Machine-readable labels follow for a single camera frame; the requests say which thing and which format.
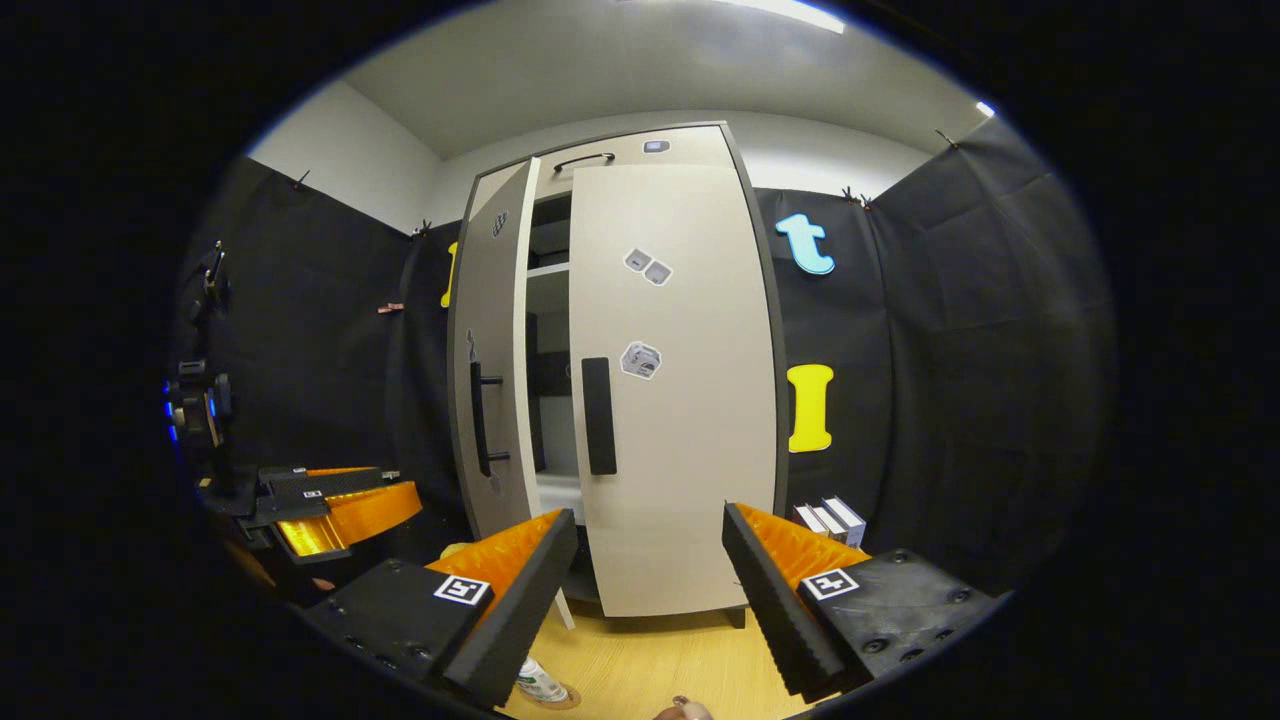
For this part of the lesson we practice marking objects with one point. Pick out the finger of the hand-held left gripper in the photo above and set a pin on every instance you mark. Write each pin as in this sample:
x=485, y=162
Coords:
x=300, y=510
x=330, y=483

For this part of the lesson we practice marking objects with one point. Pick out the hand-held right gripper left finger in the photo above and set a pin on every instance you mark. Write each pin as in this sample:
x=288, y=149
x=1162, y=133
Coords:
x=520, y=610

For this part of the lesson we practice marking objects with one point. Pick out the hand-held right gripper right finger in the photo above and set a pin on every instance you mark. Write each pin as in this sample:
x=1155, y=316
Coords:
x=770, y=610

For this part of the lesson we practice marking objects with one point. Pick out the white plastic bottle green label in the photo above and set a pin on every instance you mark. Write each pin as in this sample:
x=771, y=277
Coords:
x=540, y=683

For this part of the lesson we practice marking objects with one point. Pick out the white cabinet door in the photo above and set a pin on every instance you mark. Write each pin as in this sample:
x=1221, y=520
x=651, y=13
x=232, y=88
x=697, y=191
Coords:
x=690, y=450
x=500, y=330

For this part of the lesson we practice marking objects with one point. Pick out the grey white cabinet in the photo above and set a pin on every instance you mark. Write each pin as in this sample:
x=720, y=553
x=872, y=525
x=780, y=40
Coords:
x=545, y=310

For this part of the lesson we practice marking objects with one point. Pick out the white cabinet shelf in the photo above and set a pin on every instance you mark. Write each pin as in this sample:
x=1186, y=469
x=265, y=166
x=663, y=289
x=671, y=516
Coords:
x=548, y=270

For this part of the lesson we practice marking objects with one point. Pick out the white purple spine book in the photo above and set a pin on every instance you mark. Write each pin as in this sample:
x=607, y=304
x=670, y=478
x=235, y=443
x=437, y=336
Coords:
x=808, y=520

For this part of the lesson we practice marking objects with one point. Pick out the black orange spine book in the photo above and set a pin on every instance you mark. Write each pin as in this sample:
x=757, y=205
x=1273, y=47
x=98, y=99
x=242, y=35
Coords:
x=826, y=520

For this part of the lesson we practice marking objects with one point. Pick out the blue spine book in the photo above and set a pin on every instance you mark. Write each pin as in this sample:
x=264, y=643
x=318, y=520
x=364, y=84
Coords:
x=846, y=518

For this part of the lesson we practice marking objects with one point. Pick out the long ceiling light panel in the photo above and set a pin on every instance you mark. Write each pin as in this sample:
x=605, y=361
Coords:
x=790, y=12

